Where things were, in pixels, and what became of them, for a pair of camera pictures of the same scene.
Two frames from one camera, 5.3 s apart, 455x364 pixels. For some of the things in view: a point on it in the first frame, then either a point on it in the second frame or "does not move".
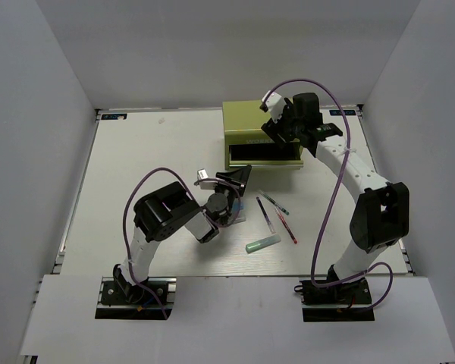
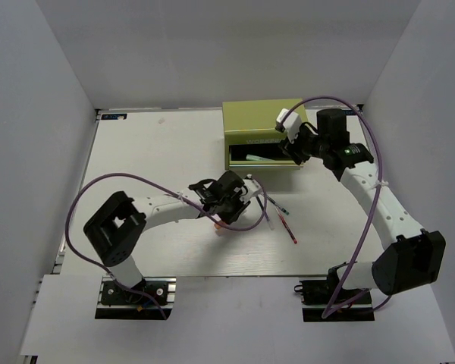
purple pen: x=265 y=214 does not move
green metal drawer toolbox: x=246 y=144 does not move
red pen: x=286 y=225 does not move
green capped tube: x=262 y=243 → x=256 y=158
